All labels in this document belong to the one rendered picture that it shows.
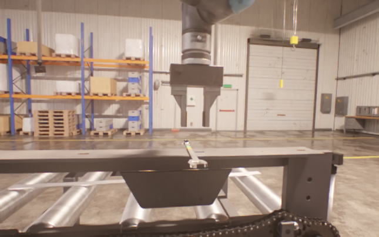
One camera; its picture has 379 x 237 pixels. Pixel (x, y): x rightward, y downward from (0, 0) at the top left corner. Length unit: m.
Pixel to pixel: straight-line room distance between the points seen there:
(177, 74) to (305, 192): 0.58
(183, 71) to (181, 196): 0.38
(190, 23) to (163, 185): 0.45
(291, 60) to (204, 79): 11.57
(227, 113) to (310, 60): 5.58
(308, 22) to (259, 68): 3.92
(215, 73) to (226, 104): 9.59
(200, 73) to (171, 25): 9.88
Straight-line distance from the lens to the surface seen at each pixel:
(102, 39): 10.44
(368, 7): 12.83
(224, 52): 10.43
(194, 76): 0.46
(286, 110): 11.63
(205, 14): 0.46
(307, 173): 0.76
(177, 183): 0.62
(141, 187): 0.62
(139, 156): 0.52
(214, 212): 0.78
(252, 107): 10.62
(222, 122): 10.05
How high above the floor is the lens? 1.31
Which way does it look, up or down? 4 degrees down
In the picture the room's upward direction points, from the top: 1 degrees clockwise
